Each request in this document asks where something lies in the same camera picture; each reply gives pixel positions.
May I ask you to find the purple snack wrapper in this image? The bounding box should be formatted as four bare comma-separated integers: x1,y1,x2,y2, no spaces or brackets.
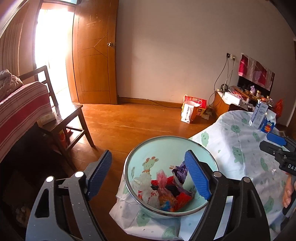
171,161,192,196

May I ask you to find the black speckled foam net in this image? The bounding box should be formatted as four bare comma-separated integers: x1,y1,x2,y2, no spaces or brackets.
151,177,180,197

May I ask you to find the orange blue candy wrapper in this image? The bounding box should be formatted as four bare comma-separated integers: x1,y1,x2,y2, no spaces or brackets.
159,195,177,212

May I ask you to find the clear white plastic bag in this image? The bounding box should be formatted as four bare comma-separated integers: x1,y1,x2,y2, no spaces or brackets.
132,173,160,209

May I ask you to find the pink translucent plastic bag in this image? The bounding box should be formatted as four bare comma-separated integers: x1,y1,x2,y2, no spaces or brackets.
157,169,172,196

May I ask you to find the light blue trash bin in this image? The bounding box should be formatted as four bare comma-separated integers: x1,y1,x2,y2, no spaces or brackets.
123,136,219,218

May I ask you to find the person's right hand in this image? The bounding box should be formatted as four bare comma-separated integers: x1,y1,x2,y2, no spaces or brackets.
282,173,295,208

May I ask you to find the blue gable-top milk carton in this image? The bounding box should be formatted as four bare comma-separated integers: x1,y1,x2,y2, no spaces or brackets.
259,115,276,133

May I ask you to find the white tall milk carton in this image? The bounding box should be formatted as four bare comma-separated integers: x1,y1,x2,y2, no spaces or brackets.
249,101,268,129

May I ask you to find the orange plastic bag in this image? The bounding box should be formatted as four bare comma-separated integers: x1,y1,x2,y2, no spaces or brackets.
273,99,283,118

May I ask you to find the white green patterned tablecloth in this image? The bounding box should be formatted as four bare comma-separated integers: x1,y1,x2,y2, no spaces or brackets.
110,110,287,240

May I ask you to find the cluttered wooden tv cabinet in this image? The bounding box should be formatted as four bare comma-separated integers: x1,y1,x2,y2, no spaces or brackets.
209,84,273,117

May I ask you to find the black television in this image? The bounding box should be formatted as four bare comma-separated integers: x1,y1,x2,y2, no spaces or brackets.
237,76,271,96

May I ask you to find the red pink cloth cover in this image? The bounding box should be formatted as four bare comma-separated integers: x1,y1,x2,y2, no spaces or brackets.
238,53,275,91

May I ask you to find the red gift box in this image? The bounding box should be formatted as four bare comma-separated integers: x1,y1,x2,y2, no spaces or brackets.
181,95,207,123

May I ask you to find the dark wooden chair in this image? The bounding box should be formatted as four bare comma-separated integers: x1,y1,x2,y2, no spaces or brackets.
19,66,96,171

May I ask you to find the white paper shopping bag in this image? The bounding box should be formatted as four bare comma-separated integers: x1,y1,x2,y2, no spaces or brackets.
181,101,199,123

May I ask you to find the wooden door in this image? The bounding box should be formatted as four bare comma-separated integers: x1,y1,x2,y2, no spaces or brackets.
72,0,119,104

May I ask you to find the wall power outlet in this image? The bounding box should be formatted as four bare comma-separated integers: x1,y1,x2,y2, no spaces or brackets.
226,53,236,61

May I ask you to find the white hanging cable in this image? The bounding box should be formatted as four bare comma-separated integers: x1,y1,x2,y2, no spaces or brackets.
208,58,235,107

